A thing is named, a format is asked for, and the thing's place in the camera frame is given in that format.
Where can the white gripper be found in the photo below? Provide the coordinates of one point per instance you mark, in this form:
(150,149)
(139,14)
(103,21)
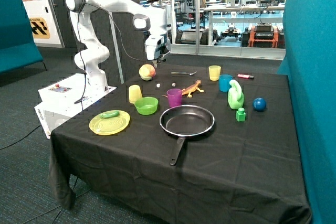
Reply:
(156,47)

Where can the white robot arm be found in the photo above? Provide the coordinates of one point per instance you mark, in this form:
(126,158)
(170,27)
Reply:
(151,19)

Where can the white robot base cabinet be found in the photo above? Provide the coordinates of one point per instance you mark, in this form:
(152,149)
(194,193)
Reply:
(64,99)

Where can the green plastic bowl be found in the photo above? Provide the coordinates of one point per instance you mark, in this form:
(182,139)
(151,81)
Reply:
(146,105)

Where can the yellow-red toy peach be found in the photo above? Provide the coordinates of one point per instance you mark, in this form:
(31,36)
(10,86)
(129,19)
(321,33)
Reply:
(147,72)

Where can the purple plastic cup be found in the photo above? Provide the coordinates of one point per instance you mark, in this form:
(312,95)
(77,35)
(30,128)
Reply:
(174,97)

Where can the metal fork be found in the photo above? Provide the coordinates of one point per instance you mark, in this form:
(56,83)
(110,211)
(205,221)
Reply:
(185,73)

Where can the upside-down yellow cup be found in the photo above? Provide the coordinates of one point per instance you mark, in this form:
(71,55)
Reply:
(134,93)

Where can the orange toy lizard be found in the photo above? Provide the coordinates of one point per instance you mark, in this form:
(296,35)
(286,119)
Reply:
(186,91)

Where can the upright yellow cup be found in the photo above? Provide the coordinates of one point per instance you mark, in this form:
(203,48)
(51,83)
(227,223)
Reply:
(214,72)

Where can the black frying pan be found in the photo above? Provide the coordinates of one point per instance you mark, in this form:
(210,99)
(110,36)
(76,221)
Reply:
(186,122)

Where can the blue plastic cup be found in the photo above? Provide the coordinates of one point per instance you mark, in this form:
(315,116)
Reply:
(224,82)

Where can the green toy cucumber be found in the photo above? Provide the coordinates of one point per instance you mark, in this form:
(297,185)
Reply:
(109,114)

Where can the yellow plastic plate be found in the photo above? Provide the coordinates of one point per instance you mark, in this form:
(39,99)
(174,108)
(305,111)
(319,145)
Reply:
(109,126)

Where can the green toy detergent bottle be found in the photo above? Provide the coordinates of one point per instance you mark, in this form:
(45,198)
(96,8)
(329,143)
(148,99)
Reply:
(235,95)

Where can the pink highlighter marker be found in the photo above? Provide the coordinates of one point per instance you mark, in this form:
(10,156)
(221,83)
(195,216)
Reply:
(245,76)

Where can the green toy block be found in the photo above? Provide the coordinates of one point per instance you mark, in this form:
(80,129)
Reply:
(240,115)

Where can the black tablecloth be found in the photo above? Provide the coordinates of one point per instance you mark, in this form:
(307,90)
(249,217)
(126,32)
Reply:
(239,172)

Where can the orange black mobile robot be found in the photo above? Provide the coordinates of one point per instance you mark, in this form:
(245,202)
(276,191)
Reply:
(263,35)

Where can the blue ball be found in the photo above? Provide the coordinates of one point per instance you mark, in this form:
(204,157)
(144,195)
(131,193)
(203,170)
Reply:
(259,104)

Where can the teal sofa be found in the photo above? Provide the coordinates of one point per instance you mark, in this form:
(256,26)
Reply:
(17,44)

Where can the teal partition wall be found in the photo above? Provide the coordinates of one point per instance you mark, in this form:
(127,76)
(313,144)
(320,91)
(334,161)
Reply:
(309,64)

